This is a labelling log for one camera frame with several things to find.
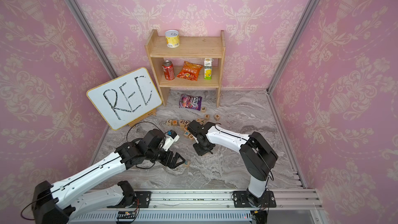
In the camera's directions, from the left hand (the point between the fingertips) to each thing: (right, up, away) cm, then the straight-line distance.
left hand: (179, 159), depth 73 cm
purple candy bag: (+3, +28, +36) cm, 46 cm away
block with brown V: (+8, +16, +29) cm, 34 cm away
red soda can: (-9, +47, +18) cm, 51 cm away
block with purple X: (+1, +14, +27) cm, 30 cm away
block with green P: (+12, +23, +33) cm, 42 cm away
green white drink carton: (+14, +47, +17) cm, 52 cm away
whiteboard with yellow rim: (-35, +30, +19) cm, 50 cm away
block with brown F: (+4, +7, +20) cm, 21 cm away
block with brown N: (+21, +18, +29) cm, 40 cm away
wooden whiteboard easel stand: (-22, +21, +30) cm, 43 cm away
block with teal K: (+1, +8, +21) cm, 23 cm away
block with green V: (+11, +15, +27) cm, 33 cm away
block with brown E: (+14, +18, +30) cm, 37 cm away
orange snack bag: (+3, +47, +24) cm, 53 cm away
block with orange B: (-7, +14, +26) cm, 31 cm away
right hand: (+11, 0, +13) cm, 17 cm away
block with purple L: (-10, +14, +27) cm, 32 cm away
